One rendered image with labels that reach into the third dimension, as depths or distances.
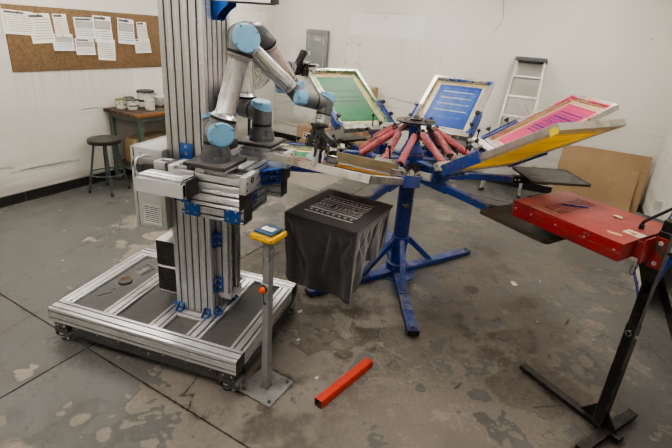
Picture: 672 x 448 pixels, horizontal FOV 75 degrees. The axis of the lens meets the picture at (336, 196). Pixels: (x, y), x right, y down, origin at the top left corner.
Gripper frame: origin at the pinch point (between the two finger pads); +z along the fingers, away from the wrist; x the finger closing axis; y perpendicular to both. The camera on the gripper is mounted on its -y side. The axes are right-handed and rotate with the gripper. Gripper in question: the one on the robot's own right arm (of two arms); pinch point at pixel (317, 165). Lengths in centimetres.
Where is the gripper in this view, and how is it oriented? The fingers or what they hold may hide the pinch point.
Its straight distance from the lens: 213.9
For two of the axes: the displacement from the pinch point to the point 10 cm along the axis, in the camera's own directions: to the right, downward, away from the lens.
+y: -8.7, -2.3, 4.4
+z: -2.0, 9.7, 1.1
